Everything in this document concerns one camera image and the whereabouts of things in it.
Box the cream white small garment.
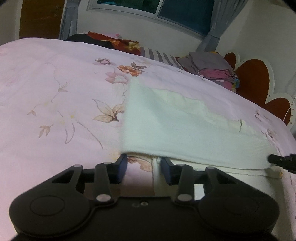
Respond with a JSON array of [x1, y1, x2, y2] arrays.
[[120, 81, 280, 178]]

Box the pile of folded clothes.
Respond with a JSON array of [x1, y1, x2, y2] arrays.
[[177, 51, 240, 92]]

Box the pink floral bed sheet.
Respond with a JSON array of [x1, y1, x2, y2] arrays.
[[1, 38, 295, 240]]

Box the red and white headboard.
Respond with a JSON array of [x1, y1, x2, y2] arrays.
[[224, 52, 295, 129]]

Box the striped grey white pillow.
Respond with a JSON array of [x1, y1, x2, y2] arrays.
[[140, 47, 183, 70]]

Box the red orange floral blanket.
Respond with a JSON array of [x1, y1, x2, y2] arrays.
[[87, 32, 140, 56]]

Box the black cloth item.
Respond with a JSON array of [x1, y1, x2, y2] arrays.
[[66, 34, 114, 49]]

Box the grey curtain left side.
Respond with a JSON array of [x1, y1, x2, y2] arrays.
[[59, 0, 81, 40]]

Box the grey curtain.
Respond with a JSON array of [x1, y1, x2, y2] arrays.
[[59, 0, 81, 40], [197, 1, 253, 54]]

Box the aluminium sliding window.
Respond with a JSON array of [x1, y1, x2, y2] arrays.
[[88, 0, 214, 37]]

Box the grey curtain right side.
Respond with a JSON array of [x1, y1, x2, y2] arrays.
[[197, 1, 253, 54]]

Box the brown wooden door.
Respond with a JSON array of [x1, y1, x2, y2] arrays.
[[19, 0, 66, 39]]

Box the white charger cable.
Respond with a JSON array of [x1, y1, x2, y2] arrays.
[[283, 96, 296, 123]]

